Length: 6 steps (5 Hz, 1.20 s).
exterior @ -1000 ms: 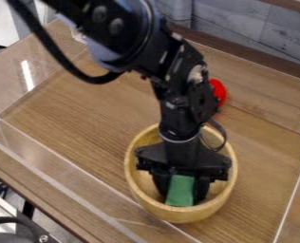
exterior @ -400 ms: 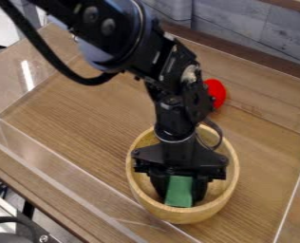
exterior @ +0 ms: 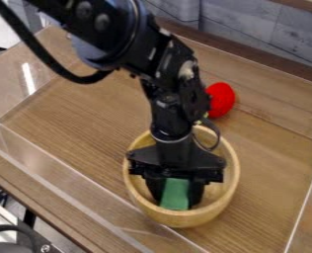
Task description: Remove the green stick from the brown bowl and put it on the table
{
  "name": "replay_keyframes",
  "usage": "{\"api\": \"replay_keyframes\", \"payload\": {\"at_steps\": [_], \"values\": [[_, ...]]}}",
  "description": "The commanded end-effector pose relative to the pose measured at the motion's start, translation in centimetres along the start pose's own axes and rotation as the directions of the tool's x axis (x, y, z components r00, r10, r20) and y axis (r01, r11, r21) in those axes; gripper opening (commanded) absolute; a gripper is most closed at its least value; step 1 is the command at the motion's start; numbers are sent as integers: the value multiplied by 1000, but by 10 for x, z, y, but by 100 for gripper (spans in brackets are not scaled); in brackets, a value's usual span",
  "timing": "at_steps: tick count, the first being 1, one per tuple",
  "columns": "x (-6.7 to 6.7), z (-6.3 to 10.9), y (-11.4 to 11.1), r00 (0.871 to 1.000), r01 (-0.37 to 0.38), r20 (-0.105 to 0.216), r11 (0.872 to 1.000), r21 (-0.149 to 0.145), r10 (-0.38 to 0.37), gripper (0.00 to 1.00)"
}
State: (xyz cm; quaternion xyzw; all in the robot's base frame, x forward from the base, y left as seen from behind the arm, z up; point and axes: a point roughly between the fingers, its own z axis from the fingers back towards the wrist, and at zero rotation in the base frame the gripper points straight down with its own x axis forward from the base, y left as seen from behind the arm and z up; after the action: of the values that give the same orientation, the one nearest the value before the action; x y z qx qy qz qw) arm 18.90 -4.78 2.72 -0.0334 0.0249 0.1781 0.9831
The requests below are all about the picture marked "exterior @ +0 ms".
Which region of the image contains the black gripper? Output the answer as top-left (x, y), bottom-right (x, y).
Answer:
top-left (125, 131), bottom-right (227, 208)

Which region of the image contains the green rectangular stick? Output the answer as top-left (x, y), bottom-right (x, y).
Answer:
top-left (159, 178), bottom-right (188, 211)

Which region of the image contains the brown wooden bowl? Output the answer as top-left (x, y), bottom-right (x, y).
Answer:
top-left (121, 126), bottom-right (240, 228)

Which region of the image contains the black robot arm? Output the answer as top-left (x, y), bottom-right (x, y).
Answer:
top-left (28, 0), bottom-right (226, 211)

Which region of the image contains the red toy strawberry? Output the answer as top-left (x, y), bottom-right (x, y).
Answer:
top-left (203, 82), bottom-right (236, 119)

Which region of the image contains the black device at corner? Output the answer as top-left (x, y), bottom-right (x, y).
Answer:
top-left (0, 224), bottom-right (63, 253)

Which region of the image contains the clear acrylic front wall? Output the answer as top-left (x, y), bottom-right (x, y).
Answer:
top-left (0, 125), bottom-right (207, 253)

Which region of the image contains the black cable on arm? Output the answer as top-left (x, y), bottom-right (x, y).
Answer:
top-left (0, 0), bottom-right (116, 85)

